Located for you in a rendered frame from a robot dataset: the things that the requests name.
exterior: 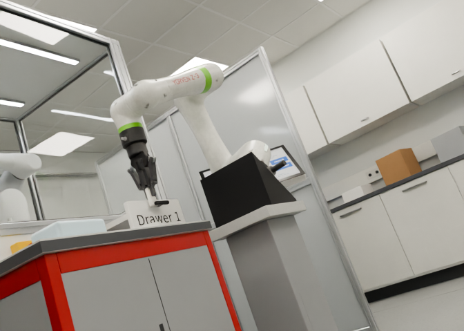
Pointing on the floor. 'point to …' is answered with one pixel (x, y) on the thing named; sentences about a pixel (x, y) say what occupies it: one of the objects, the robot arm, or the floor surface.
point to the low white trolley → (118, 282)
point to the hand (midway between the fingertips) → (151, 197)
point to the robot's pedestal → (277, 269)
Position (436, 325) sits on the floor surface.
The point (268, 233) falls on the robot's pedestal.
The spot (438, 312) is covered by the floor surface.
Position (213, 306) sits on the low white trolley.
